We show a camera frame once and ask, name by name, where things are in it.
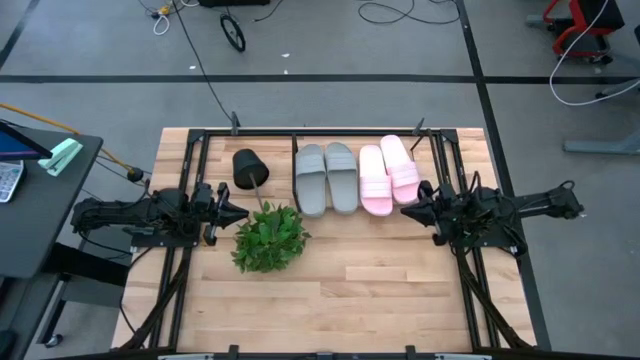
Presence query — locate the red and black cart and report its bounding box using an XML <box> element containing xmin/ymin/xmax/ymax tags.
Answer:
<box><xmin>527</xmin><ymin>0</ymin><xmax>626</xmax><ymax>65</ymax></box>

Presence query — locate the coiled black floor cable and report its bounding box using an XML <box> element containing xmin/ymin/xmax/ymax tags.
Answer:
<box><xmin>357</xmin><ymin>0</ymin><xmax>461</xmax><ymax>26</ymax></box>

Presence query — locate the grey foam slide sandal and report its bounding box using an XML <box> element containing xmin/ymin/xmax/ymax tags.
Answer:
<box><xmin>324</xmin><ymin>141</ymin><xmax>360</xmax><ymax>216</ymax></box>
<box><xmin>294</xmin><ymin>143</ymin><xmax>328</xmax><ymax>219</ymax></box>

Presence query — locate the black box under desk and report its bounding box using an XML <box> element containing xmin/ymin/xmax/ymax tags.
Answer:
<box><xmin>79</xmin><ymin>232</ymin><xmax>134</xmax><ymax>261</ymax></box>

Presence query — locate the laptop with blue screen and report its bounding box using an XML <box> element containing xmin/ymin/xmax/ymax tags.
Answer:
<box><xmin>0</xmin><ymin>119</ymin><xmax>54</xmax><ymax>162</ymax></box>

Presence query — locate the black aluminium table frame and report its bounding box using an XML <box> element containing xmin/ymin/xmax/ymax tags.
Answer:
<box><xmin>119</xmin><ymin>127</ymin><xmax>534</xmax><ymax>360</ymax></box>

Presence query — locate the mint green stapler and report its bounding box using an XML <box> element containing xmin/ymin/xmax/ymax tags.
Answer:
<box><xmin>37</xmin><ymin>137</ymin><xmax>84</xmax><ymax>178</ymax></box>

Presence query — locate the white calculator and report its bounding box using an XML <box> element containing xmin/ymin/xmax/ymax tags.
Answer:
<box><xmin>0</xmin><ymin>159</ymin><xmax>26</xmax><ymax>204</ymax></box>

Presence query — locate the green artificial leafy plant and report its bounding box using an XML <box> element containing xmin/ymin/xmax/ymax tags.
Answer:
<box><xmin>230</xmin><ymin>172</ymin><xmax>312</xmax><ymax>275</ymax></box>

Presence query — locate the short white cable loop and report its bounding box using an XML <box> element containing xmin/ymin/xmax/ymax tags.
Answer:
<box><xmin>152</xmin><ymin>12</ymin><xmax>172</xmax><ymax>37</ymax></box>

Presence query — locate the black wire shelf frame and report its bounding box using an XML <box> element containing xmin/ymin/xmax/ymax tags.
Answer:
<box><xmin>291</xmin><ymin>119</ymin><xmax>445</xmax><ymax>214</ymax></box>

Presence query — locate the long white cable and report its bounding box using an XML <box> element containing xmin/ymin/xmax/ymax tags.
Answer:
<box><xmin>548</xmin><ymin>0</ymin><xmax>640</xmax><ymax>108</ymax></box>

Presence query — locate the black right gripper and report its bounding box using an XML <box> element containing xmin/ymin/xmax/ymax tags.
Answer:
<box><xmin>399</xmin><ymin>178</ymin><xmax>456</xmax><ymax>247</ymax></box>

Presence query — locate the black plastic plant pot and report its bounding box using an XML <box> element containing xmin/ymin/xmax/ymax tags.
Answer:
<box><xmin>231</xmin><ymin>147</ymin><xmax>271</xmax><ymax>191</ymax></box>

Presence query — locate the grey desk foot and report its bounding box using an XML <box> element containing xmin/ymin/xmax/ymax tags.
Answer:
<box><xmin>594</xmin><ymin>77</ymin><xmax>640</xmax><ymax>100</ymax></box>

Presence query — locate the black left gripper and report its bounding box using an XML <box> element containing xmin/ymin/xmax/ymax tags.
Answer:
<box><xmin>192</xmin><ymin>180</ymin><xmax>250</xmax><ymax>247</ymax></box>

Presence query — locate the black office desk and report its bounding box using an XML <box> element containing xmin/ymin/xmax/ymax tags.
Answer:
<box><xmin>0</xmin><ymin>119</ymin><xmax>134</xmax><ymax>360</ymax></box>

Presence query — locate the pink foam slide sandal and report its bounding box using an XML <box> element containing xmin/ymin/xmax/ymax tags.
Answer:
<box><xmin>357</xmin><ymin>144</ymin><xmax>395</xmax><ymax>218</ymax></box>
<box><xmin>379</xmin><ymin>133</ymin><xmax>423</xmax><ymax>206</ymax></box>

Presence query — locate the long black floor cable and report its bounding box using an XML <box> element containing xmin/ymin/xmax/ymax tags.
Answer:
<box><xmin>171</xmin><ymin>0</ymin><xmax>236</xmax><ymax>124</ymax></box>

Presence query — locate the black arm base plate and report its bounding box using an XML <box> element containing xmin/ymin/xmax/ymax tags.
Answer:
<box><xmin>443</xmin><ymin>208</ymin><xmax>517</xmax><ymax>250</ymax></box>
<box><xmin>130</xmin><ymin>213</ymin><xmax>202</xmax><ymax>250</ymax></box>

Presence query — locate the orange cable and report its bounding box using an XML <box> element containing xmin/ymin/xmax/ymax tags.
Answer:
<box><xmin>0</xmin><ymin>102</ymin><xmax>132</xmax><ymax>174</ymax></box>

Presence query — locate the black thin wheel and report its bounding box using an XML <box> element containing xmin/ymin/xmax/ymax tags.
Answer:
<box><xmin>219</xmin><ymin>13</ymin><xmax>248</xmax><ymax>54</ymax></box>

